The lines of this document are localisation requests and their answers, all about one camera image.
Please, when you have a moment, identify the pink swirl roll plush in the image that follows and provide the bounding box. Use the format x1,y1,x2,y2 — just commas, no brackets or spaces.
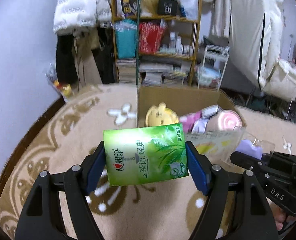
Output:
205,110,242,132

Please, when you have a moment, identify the purple-haired doll plush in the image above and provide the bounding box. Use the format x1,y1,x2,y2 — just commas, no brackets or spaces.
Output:
191,105,223,133

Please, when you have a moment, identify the yellow duck plush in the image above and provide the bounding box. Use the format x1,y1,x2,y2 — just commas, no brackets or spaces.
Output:
145,102,179,127

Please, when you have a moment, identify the pink strawberry bear plush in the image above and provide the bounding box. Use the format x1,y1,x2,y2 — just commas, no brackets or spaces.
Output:
179,110,202,133

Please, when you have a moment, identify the person's right hand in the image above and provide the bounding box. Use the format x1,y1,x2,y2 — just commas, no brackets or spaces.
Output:
269,201,296,231

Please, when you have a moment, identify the brown cardboard box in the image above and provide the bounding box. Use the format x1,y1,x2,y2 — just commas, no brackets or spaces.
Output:
137,86,246,163

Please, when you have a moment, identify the cream cushion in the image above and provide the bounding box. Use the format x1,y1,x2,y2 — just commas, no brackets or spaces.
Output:
263,60,296,102

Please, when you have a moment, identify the stack of books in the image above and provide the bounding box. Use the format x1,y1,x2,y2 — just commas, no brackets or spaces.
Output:
116,58,190,86

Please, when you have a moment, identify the white rolling cart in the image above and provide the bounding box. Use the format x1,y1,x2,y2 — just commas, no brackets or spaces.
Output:
197,44,230,90

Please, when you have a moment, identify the wooden bookshelf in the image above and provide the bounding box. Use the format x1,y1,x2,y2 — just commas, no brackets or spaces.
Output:
111,0,201,85

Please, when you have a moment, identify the teal bag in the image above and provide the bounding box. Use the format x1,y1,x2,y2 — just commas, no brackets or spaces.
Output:
115,19,137,59

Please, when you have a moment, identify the red gift bag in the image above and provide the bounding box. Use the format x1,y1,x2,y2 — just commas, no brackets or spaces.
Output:
139,22,166,54

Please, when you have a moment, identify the white puffer jacket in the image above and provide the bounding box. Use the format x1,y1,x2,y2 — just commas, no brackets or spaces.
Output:
53,0,111,36

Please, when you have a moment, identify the blonde wig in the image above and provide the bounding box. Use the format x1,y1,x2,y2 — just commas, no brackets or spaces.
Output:
141,0,159,16

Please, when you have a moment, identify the black box with 40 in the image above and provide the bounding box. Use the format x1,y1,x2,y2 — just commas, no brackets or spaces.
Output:
157,0,178,16

